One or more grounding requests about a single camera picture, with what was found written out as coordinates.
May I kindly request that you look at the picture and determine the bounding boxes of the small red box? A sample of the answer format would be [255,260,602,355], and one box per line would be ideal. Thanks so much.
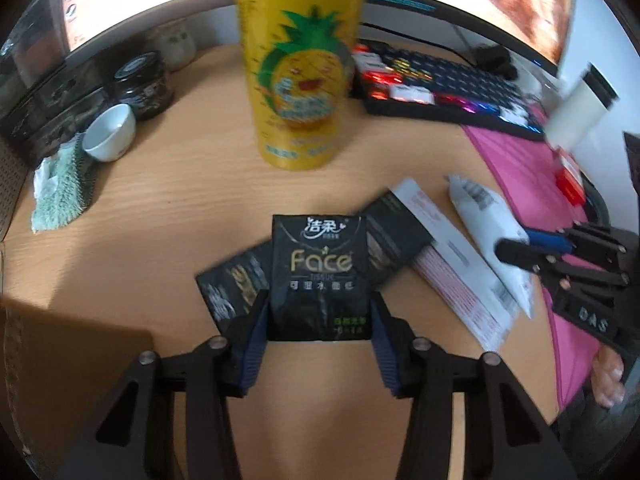
[555,152,586,206]

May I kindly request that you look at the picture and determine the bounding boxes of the small white bowl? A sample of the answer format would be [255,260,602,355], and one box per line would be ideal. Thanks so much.
[81,103,137,162]

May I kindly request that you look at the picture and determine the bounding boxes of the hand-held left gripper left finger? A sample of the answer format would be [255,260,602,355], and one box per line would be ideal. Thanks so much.
[55,287,273,480]

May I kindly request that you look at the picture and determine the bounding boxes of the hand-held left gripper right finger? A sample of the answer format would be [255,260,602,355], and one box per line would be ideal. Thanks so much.
[369,290,581,480]

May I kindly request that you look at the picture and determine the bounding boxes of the wooden desktop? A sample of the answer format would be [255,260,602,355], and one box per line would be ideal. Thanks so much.
[0,42,566,480]

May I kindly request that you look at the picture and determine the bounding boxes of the white sachet with barcode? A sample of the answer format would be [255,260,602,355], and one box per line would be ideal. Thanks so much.
[442,174,535,318]

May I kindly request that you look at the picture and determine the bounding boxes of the white sachet with pink print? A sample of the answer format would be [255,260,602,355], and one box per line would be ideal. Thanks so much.
[390,177,521,352]

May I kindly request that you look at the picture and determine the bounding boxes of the grey ceramic cup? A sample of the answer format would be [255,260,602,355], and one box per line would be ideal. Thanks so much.
[150,20,197,72]

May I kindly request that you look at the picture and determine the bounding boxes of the person's right hand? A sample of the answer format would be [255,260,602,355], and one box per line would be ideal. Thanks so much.
[590,347,628,408]

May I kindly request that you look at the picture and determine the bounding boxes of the black jar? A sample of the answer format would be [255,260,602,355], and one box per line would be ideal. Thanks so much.
[109,50,175,121]

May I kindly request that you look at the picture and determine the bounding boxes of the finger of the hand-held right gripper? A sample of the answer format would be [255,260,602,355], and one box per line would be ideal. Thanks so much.
[522,222,632,257]
[494,237,630,294]

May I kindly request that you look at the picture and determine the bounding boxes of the black adapter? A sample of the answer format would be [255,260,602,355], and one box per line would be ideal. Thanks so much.
[472,44,518,80]

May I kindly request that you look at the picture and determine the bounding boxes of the backlit black keyboard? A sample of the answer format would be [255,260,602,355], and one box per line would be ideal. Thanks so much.
[350,42,548,141]

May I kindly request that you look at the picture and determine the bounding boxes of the black drawer organiser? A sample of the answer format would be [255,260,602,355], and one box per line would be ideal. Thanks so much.
[0,57,118,161]

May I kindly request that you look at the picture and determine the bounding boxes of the pink desk mat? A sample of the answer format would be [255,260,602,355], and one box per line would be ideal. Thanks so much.
[460,102,631,408]

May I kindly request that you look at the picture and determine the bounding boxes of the yellow pineapple drink can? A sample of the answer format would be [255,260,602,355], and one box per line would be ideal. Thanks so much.
[235,0,368,171]

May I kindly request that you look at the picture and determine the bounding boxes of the black pocket tissue pack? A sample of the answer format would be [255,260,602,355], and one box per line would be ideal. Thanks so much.
[195,240,273,338]
[364,190,435,291]
[267,214,373,342]

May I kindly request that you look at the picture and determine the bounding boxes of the brown cardboard box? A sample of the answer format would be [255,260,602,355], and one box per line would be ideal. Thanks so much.
[0,295,155,480]

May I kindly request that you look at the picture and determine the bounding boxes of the white tumbler with black lid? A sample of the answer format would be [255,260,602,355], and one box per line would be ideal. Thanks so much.
[542,62,621,148]

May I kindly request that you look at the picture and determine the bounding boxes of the green cloth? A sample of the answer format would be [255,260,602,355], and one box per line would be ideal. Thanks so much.
[31,135,98,233]

